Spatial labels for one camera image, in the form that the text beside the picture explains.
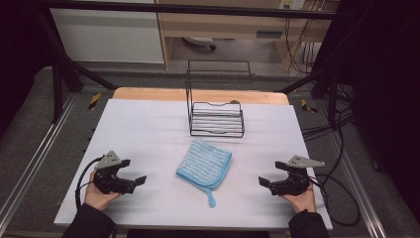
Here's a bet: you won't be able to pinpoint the black wire rack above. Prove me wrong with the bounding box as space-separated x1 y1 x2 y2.
184 59 253 139

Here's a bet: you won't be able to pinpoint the wooden table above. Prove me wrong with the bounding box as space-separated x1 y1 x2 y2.
112 86 290 106

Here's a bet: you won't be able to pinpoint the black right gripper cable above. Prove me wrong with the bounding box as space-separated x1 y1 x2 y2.
308 173 362 228

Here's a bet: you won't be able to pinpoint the yellow black floor tape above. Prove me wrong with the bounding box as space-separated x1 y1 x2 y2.
87 92 103 112
299 98 319 115

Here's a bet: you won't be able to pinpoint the person's right hand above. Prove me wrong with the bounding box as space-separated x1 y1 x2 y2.
280 182 318 214

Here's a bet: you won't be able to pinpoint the blue striped cloth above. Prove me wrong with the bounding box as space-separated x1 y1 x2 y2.
175 138 233 209

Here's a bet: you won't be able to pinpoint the white table mat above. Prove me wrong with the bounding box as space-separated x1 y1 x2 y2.
53 98 334 232

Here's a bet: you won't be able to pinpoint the black curtain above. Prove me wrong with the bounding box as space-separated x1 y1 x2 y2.
313 0 420 216

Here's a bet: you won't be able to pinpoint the light wooden desk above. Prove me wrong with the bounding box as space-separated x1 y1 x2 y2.
155 0 342 72

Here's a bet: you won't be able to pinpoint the aluminium floor rail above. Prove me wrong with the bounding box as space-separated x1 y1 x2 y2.
325 130 388 238
0 93 79 226

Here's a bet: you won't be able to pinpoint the white wall socket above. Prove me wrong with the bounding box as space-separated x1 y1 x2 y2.
278 0 307 11

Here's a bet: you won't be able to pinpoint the black horizontal frame bar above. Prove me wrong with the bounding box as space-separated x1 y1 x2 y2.
35 0 343 21

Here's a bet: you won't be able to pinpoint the black metal frame stand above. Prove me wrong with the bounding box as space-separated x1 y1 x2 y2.
33 9 119 124
279 49 351 131

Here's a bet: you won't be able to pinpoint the person's left hand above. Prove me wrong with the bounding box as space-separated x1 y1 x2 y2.
84 180 121 212

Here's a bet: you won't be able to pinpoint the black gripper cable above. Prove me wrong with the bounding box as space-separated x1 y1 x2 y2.
74 156 104 211
308 173 362 228

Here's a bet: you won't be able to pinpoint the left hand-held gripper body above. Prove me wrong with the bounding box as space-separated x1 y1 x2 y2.
93 150 137 195

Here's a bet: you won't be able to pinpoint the hanging black cables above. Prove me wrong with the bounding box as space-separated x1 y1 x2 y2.
283 13 320 75

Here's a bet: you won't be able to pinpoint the black floor cables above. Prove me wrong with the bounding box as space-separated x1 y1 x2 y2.
300 83 356 186

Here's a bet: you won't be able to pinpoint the white chair base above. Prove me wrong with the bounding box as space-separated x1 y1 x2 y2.
181 36 218 52

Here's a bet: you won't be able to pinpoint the white cabinet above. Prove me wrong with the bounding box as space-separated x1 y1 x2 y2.
49 0 165 64

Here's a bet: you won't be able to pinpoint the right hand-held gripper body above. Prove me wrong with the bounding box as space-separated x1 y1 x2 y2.
268 155 326 197

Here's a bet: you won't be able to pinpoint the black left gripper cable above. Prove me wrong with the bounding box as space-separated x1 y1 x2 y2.
74 156 104 211

